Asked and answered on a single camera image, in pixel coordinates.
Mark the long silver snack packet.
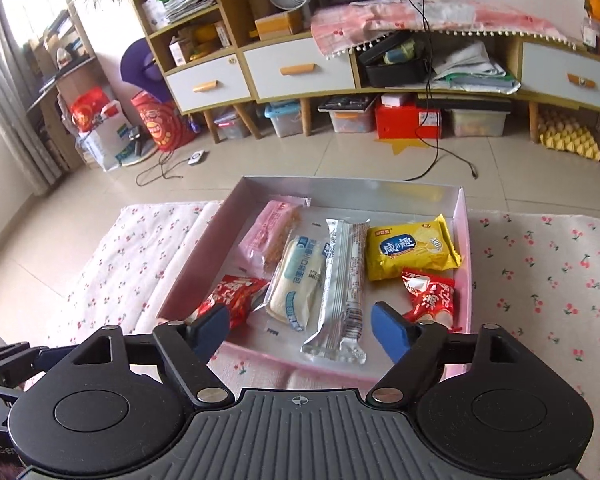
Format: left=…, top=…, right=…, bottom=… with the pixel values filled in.
left=300, top=217, right=372, bottom=369

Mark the pink snack packet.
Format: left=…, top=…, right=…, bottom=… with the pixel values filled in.
left=237, top=199, right=314, bottom=274

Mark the pile of papers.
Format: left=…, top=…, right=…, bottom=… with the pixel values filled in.
left=432, top=40, right=523, bottom=97

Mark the blue lid storage bin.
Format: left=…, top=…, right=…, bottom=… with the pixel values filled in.
left=264, top=101, right=307, bottom=140

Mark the yellow object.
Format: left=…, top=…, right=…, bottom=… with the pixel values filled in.
left=192, top=25, right=219, bottom=59

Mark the cherry print tablecloth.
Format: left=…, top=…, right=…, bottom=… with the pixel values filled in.
left=45, top=200, right=600, bottom=480

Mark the small clear storage bin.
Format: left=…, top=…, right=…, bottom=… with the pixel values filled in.
left=212, top=105, right=254, bottom=143

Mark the orange cardboard box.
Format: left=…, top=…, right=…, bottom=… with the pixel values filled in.
left=254, top=10, right=306, bottom=42

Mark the grey curtain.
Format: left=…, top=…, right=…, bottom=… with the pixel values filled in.
left=0, top=0, right=64, bottom=198

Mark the red gift bag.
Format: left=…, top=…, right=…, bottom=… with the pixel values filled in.
left=70, top=86, right=113, bottom=134

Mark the white shopping bag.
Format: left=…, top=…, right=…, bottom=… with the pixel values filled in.
left=77, top=100, right=137, bottom=173

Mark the red printed bag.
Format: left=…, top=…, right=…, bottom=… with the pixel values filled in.
left=131, top=87, right=197, bottom=154

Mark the wooden shelf rack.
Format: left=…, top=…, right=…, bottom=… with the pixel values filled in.
left=27, top=0, right=104, bottom=172

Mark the purple fabric cover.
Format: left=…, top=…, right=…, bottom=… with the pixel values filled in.
left=120, top=36, right=174, bottom=104

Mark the yellow egg tray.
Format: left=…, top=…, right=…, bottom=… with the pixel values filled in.
left=537, top=110, right=600, bottom=163

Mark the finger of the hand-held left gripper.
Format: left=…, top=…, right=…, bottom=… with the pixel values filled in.
left=0, top=342, right=52, bottom=390

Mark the low wooden tv cabinet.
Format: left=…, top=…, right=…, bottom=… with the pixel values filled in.
left=350, top=25, right=600, bottom=144

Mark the wooden shelf cabinet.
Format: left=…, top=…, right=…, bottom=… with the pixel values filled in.
left=131, top=0, right=358, bottom=143

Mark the red candy packet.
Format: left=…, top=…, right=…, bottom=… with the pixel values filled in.
left=192, top=274, right=272, bottom=332
left=400, top=267, right=462, bottom=332

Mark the white drawer wooden handle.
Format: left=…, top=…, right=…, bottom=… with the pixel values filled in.
left=521, top=40, right=600, bottom=107
left=164, top=52, right=254, bottom=114
left=242, top=35, right=358, bottom=102

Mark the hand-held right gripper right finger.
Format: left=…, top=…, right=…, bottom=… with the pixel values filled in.
left=366, top=301, right=532, bottom=409

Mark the red box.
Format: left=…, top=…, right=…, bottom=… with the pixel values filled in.
left=375, top=102, right=444, bottom=142

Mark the yellow biscuit packet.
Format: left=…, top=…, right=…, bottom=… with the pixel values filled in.
left=364, top=214, right=464, bottom=283

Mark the pink cherry cloth with pompoms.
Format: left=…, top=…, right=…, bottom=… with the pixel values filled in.
left=310, top=0, right=579, bottom=64

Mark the white carton box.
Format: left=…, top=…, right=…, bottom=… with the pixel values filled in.
left=169, top=37, right=192, bottom=68

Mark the black open case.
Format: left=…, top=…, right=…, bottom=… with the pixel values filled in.
left=356, top=30, right=434, bottom=89

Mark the pink cardboard box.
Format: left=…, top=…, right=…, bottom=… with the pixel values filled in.
left=155, top=175, right=473, bottom=386

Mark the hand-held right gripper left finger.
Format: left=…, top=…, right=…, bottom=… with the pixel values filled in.
left=69, top=304, right=237, bottom=409

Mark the wide clear storage bin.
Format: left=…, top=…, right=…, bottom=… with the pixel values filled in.
left=442, top=107, right=509, bottom=139

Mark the glass jar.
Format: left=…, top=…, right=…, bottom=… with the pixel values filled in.
left=580, top=15, right=600, bottom=52

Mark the clear white bread packet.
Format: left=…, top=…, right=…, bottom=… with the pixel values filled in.
left=247, top=232, right=332, bottom=337

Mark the black cable with white switch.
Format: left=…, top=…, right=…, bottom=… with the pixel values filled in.
left=136, top=149, right=209, bottom=188

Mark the black flat box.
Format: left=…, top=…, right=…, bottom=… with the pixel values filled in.
left=317, top=94, right=377, bottom=113

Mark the white round floor base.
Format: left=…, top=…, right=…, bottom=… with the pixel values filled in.
left=115, top=127, right=157, bottom=168

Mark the stack of papers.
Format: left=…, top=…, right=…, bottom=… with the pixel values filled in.
left=142, top=0, right=219, bottom=27

